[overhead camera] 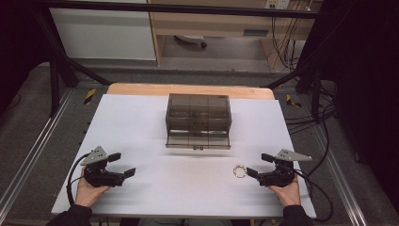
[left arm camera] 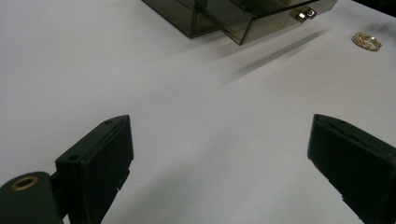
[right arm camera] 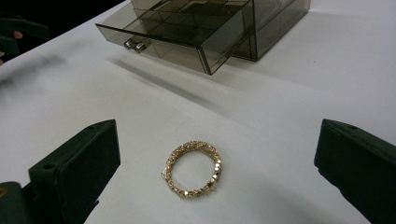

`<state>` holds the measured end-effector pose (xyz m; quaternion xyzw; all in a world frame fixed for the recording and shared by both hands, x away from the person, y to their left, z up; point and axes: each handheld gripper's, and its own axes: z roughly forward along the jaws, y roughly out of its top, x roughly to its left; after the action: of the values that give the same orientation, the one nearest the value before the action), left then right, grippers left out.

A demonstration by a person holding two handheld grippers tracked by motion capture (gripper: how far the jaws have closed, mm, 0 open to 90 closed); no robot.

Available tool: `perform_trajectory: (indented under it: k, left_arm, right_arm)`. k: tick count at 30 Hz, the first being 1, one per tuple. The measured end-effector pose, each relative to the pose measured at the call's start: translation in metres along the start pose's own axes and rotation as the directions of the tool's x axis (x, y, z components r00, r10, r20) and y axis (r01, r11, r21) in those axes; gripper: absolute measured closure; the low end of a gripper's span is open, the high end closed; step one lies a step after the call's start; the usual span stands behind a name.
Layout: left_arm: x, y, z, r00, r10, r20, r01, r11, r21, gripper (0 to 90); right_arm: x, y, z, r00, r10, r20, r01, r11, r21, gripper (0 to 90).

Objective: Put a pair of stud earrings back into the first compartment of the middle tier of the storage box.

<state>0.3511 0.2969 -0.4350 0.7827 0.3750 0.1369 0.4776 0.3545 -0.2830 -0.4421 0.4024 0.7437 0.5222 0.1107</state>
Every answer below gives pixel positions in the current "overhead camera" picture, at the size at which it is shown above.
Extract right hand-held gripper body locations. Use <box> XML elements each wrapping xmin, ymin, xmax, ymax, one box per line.
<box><xmin>257</xmin><ymin>148</ymin><xmax>313</xmax><ymax>188</ymax></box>

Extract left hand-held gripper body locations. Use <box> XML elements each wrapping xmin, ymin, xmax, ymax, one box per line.
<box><xmin>79</xmin><ymin>145</ymin><xmax>126</xmax><ymax>188</ymax></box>

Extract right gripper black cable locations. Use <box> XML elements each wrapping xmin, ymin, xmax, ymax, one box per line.
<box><xmin>294</xmin><ymin>105</ymin><xmax>335</xmax><ymax>223</ymax></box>

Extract white cabinet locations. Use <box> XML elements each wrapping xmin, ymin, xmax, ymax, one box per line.
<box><xmin>49</xmin><ymin>0</ymin><xmax>157</xmax><ymax>61</ymax></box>

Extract wooden desk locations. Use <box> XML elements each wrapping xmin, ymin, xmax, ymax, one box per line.
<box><xmin>147</xmin><ymin>0</ymin><xmax>324</xmax><ymax>70</ymax></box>

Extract office chair base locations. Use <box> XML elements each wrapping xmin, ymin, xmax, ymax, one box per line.
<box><xmin>174</xmin><ymin>34</ymin><xmax>208</xmax><ymax>49</ymax></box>

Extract person's right hand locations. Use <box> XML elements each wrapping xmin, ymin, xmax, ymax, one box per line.
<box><xmin>266</xmin><ymin>173</ymin><xmax>302</xmax><ymax>207</ymax></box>

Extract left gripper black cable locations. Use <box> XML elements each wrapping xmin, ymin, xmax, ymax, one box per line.
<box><xmin>66</xmin><ymin>153</ymin><xmax>91</xmax><ymax>207</ymax></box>

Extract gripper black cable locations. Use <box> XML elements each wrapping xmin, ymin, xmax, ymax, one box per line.
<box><xmin>294</xmin><ymin>105</ymin><xmax>335</xmax><ymax>223</ymax></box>
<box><xmin>66</xmin><ymin>153</ymin><xmax>91</xmax><ymax>207</ymax></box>

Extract wall power socket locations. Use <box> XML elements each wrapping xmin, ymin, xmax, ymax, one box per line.
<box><xmin>263</xmin><ymin>0</ymin><xmax>291</xmax><ymax>10</ymax></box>

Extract black metal frame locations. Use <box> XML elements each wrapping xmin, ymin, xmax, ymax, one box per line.
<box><xmin>31</xmin><ymin>0</ymin><xmax>357</xmax><ymax>118</ymax></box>

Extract smoky transparent drawer box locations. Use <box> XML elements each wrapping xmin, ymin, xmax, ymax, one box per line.
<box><xmin>165</xmin><ymin>92</ymin><xmax>232</xmax><ymax>151</ymax></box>

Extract black floor cables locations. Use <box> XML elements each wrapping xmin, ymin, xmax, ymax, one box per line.
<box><xmin>283</xmin><ymin>84</ymin><xmax>338</xmax><ymax>135</ymax></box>

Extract yellow black floor tape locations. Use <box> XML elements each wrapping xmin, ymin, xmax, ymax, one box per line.
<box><xmin>285</xmin><ymin>93</ymin><xmax>303</xmax><ymax>108</ymax></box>
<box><xmin>83</xmin><ymin>88</ymin><xmax>97</xmax><ymax>105</ymax></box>

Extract hanging cable bundle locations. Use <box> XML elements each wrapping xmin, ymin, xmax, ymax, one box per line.
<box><xmin>270</xmin><ymin>8</ymin><xmax>304</xmax><ymax>71</ymax></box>

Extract small silver ring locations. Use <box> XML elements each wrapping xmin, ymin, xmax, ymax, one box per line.
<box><xmin>232</xmin><ymin>164</ymin><xmax>248</xmax><ymax>179</ymax></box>

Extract aluminium rail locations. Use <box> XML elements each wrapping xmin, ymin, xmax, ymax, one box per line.
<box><xmin>0</xmin><ymin>89</ymin><xmax>76</xmax><ymax>215</ymax></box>
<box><xmin>302</xmin><ymin>106</ymin><xmax>369</xmax><ymax>226</ymax></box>

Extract person's left hand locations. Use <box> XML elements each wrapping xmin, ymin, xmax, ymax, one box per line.
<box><xmin>74</xmin><ymin>168</ymin><xmax>111</xmax><ymax>209</ymax></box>

